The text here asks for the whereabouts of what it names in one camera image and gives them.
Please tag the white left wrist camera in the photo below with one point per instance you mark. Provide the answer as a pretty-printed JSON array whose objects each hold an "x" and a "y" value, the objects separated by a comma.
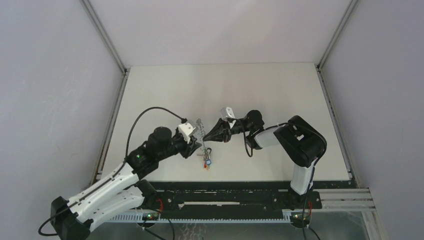
[{"x": 187, "y": 129}]

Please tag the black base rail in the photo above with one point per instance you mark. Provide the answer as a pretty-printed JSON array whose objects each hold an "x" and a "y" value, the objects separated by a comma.
[{"x": 240, "y": 199}]

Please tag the left aluminium frame post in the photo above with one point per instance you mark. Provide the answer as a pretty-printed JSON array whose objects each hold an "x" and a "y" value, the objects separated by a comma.
[{"x": 102, "y": 32}]

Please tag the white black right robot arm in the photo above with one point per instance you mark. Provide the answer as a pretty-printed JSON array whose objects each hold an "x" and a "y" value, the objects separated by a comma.
[{"x": 303, "y": 144}]

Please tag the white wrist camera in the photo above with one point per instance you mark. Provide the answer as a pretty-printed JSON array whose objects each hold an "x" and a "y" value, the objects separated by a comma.
[
  {"x": 187, "y": 129},
  {"x": 227, "y": 113}
]

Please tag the round key organizer with rings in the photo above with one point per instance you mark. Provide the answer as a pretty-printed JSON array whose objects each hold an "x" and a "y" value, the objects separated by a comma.
[{"x": 200, "y": 132}]

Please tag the white slotted cable duct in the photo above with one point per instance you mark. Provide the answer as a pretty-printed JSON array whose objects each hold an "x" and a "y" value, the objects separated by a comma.
[{"x": 150, "y": 217}]

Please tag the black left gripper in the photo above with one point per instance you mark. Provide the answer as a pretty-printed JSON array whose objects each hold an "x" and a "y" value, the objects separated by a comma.
[{"x": 189, "y": 148}]

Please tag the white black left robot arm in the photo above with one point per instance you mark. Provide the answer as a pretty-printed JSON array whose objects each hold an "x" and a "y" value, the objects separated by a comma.
[{"x": 75, "y": 218}]

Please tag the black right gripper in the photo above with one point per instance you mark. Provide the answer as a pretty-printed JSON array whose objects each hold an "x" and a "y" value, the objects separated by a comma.
[{"x": 222, "y": 131}]

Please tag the aluminium frame post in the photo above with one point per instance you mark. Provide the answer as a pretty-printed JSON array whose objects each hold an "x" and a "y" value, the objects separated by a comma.
[
  {"x": 102, "y": 32},
  {"x": 337, "y": 33}
]

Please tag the right aluminium frame post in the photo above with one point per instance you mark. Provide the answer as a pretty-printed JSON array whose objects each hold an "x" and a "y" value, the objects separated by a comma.
[{"x": 337, "y": 33}]

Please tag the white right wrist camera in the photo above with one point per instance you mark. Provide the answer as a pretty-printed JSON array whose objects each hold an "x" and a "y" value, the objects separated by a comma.
[{"x": 227, "y": 113}]

